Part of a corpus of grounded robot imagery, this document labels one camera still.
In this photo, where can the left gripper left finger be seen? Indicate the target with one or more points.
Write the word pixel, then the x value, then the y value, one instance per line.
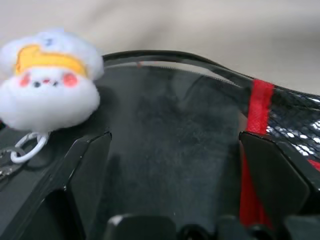
pixel 62 205

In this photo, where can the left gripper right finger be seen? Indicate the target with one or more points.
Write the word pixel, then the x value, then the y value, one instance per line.
pixel 275 180

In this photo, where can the black mesh paddle case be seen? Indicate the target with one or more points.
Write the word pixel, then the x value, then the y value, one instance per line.
pixel 287 112

